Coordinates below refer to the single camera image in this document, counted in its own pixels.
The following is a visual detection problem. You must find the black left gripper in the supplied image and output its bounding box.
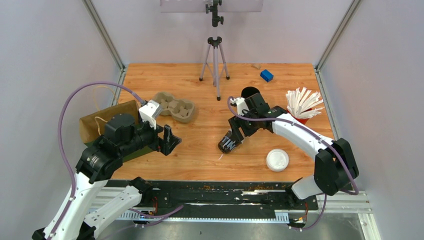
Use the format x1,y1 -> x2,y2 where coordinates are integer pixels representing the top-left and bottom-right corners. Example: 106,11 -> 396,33
121,114 -> 183,156

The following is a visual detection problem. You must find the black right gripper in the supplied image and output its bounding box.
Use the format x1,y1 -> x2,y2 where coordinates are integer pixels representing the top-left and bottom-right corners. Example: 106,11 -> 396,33
228,108 -> 259,142

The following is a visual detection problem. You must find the brown coffee cup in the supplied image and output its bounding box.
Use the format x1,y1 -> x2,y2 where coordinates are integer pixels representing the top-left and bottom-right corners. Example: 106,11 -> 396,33
217,130 -> 244,154

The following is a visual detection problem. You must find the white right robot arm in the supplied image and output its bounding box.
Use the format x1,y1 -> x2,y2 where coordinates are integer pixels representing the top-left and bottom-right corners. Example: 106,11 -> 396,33
218,92 -> 359,209

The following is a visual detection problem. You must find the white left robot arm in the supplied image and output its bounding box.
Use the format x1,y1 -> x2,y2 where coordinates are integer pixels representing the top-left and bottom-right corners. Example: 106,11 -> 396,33
31,113 -> 182,240

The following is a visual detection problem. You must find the black paper cup stack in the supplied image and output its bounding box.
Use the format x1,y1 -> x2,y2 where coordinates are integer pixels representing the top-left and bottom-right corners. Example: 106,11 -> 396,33
240,86 -> 260,99

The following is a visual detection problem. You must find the grey pulp cup carrier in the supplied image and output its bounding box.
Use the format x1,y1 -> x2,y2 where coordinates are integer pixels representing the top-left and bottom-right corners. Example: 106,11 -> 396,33
152,91 -> 195,123

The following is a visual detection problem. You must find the blue small block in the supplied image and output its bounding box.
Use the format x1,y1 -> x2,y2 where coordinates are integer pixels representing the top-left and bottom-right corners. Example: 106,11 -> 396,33
260,69 -> 274,83

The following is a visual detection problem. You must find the small tan block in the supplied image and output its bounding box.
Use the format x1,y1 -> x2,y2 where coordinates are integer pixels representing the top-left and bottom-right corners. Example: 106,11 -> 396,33
251,63 -> 262,70

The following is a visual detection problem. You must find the white wrapped straws bundle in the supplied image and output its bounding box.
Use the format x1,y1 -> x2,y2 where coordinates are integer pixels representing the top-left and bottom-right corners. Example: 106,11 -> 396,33
285,87 -> 325,120

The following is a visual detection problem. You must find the red straw holder cup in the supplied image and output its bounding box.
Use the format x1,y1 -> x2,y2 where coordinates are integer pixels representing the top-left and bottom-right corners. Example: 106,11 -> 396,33
289,111 -> 310,125

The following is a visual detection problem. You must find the white plastic lid stack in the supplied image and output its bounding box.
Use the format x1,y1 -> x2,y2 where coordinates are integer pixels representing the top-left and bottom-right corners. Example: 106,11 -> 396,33
266,148 -> 289,172

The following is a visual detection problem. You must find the green paper bag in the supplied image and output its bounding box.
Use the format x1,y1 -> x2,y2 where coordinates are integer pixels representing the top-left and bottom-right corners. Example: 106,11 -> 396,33
79,100 -> 156,163

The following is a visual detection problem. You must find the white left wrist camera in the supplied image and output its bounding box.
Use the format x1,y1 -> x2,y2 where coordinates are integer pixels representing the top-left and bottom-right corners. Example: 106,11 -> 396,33
138,99 -> 163,130

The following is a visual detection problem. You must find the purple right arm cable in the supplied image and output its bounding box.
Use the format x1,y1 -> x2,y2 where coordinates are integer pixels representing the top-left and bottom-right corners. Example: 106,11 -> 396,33
227,96 -> 360,232

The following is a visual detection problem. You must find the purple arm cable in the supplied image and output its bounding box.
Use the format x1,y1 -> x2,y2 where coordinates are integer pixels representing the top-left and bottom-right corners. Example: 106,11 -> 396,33
46,81 -> 185,240
227,96 -> 360,232

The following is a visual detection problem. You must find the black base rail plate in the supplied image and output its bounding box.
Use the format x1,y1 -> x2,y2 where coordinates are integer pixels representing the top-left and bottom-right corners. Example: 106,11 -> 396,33
74,179 -> 372,223

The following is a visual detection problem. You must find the grey camera tripod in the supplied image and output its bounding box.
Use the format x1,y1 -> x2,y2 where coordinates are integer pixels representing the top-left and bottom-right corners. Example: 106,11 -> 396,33
199,0 -> 230,101

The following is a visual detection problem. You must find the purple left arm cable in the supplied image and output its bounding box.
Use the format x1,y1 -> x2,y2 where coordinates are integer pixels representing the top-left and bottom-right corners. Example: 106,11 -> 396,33
46,81 -> 185,240

